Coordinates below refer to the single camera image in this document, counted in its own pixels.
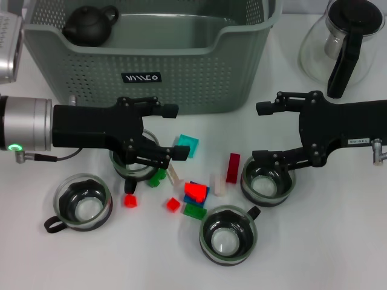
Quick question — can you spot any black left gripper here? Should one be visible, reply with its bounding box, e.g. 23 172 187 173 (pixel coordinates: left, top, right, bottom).
51 95 191 170

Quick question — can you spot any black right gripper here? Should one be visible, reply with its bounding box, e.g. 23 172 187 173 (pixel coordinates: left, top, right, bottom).
252 90 387 170

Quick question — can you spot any glass teacup with black handle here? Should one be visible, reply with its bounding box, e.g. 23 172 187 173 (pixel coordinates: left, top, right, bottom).
241 155 296 208
198 205 261 268
108 128 161 194
44 173 113 234

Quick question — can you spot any grey-green perforated storage bin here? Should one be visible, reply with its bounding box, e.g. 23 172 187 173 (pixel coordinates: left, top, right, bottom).
22 0 284 115

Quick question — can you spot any teal square building brick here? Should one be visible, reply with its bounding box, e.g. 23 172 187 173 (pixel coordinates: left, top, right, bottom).
174 134 200 160

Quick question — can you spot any green notched building brick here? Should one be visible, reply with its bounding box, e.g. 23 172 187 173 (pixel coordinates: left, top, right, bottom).
147 168 167 188

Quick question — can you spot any translucent white building brick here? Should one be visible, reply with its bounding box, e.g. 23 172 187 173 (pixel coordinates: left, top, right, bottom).
169 163 185 191

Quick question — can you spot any dark red long brick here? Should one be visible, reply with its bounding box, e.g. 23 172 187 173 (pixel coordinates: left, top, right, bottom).
226 153 241 184

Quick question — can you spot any red sloped building brick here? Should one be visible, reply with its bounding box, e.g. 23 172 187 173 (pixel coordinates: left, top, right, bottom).
184 182 208 203

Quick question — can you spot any blue building brick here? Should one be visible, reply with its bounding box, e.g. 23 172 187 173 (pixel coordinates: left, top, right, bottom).
183 181 210 208

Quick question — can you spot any small red building brick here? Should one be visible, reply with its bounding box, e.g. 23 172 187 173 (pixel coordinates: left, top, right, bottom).
165 197 181 213
123 193 138 208

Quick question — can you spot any pale pink building brick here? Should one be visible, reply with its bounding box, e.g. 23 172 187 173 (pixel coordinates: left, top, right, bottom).
210 172 227 197

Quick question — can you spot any green flat building brick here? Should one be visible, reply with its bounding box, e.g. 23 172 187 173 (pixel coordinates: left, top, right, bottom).
183 202 208 221

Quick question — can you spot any black clay teapot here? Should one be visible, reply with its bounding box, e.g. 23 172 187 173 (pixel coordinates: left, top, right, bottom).
62 5 120 48

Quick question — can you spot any glass carafe with black handle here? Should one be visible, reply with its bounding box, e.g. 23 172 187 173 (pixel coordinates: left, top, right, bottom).
299 0 383 100

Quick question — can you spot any right gripper cable with plug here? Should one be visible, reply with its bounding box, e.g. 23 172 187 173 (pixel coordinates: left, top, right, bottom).
371 138 387 167

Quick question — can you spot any gripper cable with plug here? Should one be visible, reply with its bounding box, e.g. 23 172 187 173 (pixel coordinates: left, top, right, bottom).
371 138 387 167
15 146 83 164

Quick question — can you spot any left gripper cable with plug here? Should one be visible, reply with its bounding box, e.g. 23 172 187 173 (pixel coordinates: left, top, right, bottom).
15 146 83 164

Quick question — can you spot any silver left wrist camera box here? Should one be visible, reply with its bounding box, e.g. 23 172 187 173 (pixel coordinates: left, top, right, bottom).
0 13 24 85

